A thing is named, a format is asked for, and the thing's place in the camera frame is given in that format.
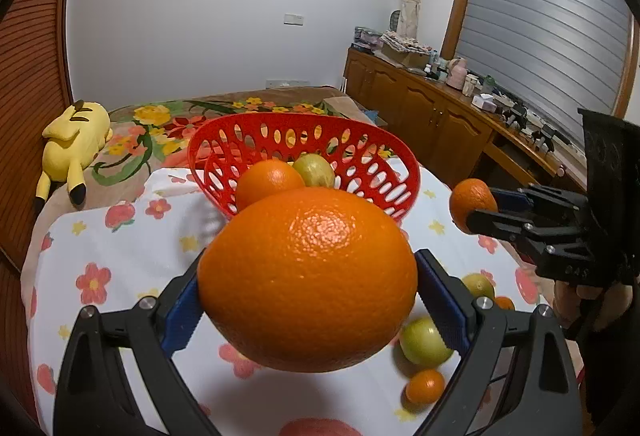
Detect person's right hand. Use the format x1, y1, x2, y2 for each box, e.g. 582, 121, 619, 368
553, 281, 634, 331

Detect yellow Pikachu plush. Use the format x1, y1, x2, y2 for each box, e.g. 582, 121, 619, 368
35, 100, 113, 211

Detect white wall switch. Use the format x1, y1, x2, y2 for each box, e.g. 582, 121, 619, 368
283, 14, 305, 26

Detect large green pear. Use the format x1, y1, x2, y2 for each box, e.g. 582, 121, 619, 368
293, 153, 335, 188

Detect grey window blind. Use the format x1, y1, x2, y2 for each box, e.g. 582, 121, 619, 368
456, 0, 630, 144

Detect floral bed blanket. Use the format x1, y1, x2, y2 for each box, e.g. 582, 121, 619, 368
21, 86, 369, 280

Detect small tangerine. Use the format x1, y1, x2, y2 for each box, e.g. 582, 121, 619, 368
405, 369, 446, 404
449, 178, 498, 234

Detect small tangerine hidden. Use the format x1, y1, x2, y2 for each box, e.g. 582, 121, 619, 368
495, 296, 515, 310

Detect pink kettle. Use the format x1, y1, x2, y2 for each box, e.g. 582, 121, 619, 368
446, 58, 468, 90

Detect cardboard box with cloth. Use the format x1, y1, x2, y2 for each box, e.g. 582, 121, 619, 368
381, 31, 433, 70

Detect light green apple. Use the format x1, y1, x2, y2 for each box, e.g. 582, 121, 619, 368
399, 317, 454, 369

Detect white fruit-print tablecloth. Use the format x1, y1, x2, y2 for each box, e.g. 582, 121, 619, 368
26, 168, 551, 435

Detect large orange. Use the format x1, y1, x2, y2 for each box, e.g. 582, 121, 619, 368
198, 188, 418, 372
235, 159, 305, 211

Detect yellow-green fruit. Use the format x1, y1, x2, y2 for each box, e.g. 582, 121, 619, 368
462, 272, 495, 300

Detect tissue box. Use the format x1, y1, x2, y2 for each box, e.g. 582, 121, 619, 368
471, 94, 498, 113

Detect wooden louvered wardrobe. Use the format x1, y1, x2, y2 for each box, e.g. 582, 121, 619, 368
1, 0, 73, 416

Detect wooden sideboard cabinet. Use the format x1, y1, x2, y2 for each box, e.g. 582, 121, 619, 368
344, 47, 586, 193

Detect red perforated plastic basket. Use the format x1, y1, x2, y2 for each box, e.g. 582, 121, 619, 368
186, 112, 421, 222

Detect large orange front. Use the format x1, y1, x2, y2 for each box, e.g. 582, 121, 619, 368
198, 188, 418, 372

